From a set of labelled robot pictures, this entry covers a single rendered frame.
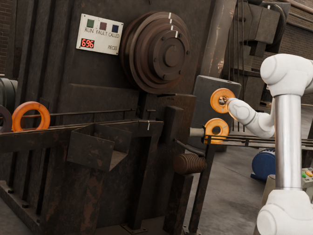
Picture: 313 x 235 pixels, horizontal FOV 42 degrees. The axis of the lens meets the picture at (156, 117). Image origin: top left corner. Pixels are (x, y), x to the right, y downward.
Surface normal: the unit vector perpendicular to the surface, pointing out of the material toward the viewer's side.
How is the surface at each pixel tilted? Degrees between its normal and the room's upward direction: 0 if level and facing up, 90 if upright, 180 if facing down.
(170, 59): 90
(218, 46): 90
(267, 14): 91
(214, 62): 90
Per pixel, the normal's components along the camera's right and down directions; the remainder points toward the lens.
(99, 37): 0.65, 0.26
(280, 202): -0.60, -0.48
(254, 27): -0.80, -0.05
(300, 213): 0.32, -0.22
